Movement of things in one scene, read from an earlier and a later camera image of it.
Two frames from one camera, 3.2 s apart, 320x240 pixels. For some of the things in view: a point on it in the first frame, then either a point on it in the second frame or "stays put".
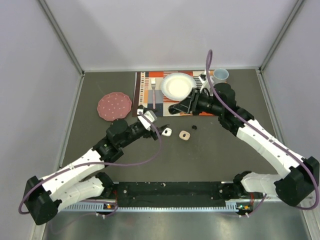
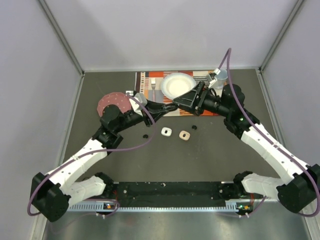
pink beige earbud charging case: [184, 135] stays put
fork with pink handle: [153, 81] stays put
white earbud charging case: [167, 132] stays put
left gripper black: [150, 133] → [154, 109]
